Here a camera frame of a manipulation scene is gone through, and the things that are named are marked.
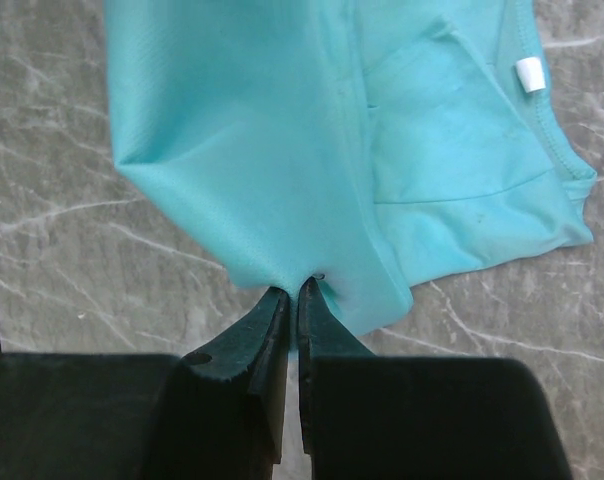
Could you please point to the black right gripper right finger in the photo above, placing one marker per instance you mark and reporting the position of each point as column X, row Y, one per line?
column 367, row 416

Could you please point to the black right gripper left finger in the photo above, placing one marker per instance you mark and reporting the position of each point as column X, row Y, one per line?
column 215, row 413

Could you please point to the teal t shirt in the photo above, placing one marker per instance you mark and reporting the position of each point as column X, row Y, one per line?
column 374, row 145

